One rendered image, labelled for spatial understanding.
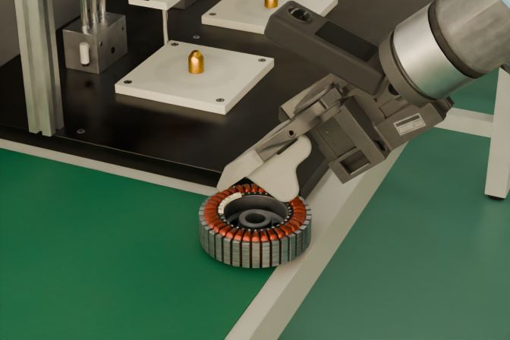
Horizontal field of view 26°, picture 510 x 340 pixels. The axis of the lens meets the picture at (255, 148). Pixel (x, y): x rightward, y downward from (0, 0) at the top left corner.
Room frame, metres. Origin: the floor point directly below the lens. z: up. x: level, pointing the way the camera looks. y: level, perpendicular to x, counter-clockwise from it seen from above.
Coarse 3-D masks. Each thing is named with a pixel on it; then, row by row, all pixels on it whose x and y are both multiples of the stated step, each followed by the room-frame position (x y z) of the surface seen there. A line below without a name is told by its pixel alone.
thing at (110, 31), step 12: (108, 12) 1.36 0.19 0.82; (72, 24) 1.31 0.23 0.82; (96, 24) 1.31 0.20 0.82; (108, 24) 1.31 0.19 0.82; (120, 24) 1.33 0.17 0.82; (72, 36) 1.29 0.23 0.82; (84, 36) 1.29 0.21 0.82; (96, 36) 1.28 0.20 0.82; (108, 36) 1.30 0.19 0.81; (120, 36) 1.33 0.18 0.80; (72, 48) 1.29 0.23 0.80; (96, 48) 1.28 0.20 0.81; (108, 48) 1.30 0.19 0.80; (120, 48) 1.33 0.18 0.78; (72, 60) 1.29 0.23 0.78; (96, 60) 1.28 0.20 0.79; (108, 60) 1.30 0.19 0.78; (96, 72) 1.28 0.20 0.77
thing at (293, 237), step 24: (240, 192) 0.96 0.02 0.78; (264, 192) 0.97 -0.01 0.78; (216, 216) 0.91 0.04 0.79; (240, 216) 0.93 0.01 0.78; (264, 216) 0.93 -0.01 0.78; (288, 216) 0.92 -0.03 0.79; (216, 240) 0.89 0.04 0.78; (240, 240) 0.88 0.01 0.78; (264, 240) 0.88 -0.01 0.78; (288, 240) 0.89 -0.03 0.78; (240, 264) 0.88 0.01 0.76; (264, 264) 0.87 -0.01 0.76
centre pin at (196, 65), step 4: (192, 52) 1.26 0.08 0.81; (196, 52) 1.26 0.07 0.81; (188, 56) 1.26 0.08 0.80; (192, 56) 1.26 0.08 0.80; (196, 56) 1.26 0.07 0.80; (200, 56) 1.26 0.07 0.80; (188, 60) 1.26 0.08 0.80; (192, 60) 1.26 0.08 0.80; (196, 60) 1.26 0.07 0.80; (200, 60) 1.26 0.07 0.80; (188, 64) 1.26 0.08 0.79; (192, 64) 1.26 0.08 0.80; (196, 64) 1.26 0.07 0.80; (200, 64) 1.26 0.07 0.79; (188, 68) 1.26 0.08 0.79; (192, 68) 1.26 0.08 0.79; (196, 68) 1.26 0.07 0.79; (200, 68) 1.26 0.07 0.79; (192, 72) 1.26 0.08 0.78; (196, 72) 1.26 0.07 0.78; (200, 72) 1.26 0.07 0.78
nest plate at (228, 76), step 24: (168, 48) 1.34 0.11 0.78; (192, 48) 1.34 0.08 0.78; (144, 72) 1.26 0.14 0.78; (168, 72) 1.26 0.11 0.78; (216, 72) 1.26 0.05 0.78; (240, 72) 1.26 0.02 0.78; (264, 72) 1.27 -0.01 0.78; (144, 96) 1.21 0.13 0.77; (168, 96) 1.20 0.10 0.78; (192, 96) 1.19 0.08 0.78; (216, 96) 1.19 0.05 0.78; (240, 96) 1.21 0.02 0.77
